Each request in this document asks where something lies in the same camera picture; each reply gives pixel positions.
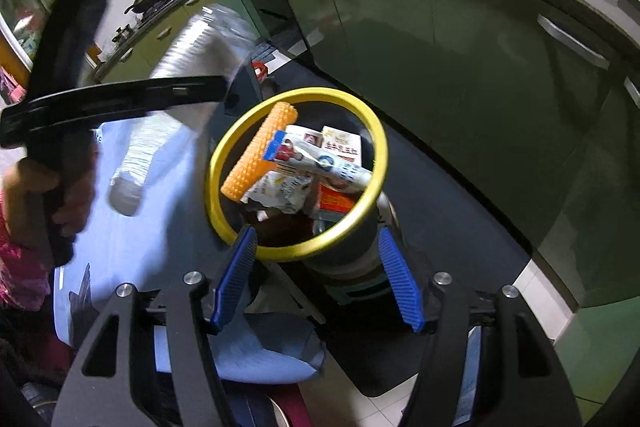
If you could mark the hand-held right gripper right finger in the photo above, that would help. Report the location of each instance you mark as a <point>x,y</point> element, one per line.
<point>402,287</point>

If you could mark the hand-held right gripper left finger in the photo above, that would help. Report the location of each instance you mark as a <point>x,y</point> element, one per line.
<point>232,282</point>

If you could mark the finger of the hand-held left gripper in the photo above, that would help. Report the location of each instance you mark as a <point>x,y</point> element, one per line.
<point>160,92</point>

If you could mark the clear plastic bottle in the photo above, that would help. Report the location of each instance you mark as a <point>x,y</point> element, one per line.
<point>145,152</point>

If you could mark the white printed snack bag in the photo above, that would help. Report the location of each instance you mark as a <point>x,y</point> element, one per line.
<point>280,192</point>

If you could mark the orange corn cob toy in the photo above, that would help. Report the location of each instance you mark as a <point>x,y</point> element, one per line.
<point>255,152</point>

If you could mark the white toothpaste tube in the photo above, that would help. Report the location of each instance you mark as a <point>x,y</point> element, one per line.
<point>325,164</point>

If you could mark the white picture-print packet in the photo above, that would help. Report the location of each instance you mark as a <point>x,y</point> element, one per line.
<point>306,136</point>

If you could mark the white milk carton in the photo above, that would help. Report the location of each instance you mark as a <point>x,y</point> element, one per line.
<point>342,142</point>

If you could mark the yellow-rimmed trash bin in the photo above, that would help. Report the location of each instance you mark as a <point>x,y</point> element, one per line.
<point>320,93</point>

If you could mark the person's left forearm pink sleeve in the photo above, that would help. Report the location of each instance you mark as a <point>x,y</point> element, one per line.
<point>20,272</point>

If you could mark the person's left hand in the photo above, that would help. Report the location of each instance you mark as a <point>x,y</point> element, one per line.
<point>30,194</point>

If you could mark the black floor mat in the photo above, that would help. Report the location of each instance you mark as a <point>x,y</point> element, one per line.
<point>450,232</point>

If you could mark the black lidded wok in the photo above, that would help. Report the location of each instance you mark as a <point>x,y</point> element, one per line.
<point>145,1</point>

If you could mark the blue star-print tablecloth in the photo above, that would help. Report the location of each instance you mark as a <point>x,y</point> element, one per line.
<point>150,247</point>

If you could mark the small red plastic item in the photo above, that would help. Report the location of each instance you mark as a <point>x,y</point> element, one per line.
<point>259,70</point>

